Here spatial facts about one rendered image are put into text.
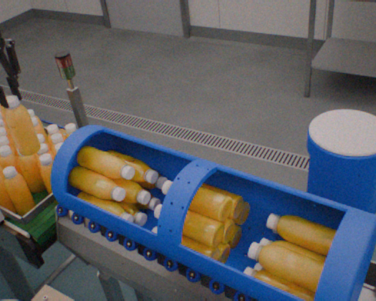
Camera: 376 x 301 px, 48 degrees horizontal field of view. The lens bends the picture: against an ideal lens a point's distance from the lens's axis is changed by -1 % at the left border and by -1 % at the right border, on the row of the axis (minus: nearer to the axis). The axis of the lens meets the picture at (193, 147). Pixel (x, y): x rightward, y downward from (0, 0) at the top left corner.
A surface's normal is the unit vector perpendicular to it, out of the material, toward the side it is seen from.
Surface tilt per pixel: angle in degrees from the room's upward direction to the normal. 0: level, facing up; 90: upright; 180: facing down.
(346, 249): 23
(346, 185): 90
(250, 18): 90
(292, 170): 0
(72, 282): 0
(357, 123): 0
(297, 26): 90
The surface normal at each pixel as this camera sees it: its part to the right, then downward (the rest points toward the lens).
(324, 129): -0.10, -0.79
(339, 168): -0.45, 0.57
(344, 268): -0.40, -0.33
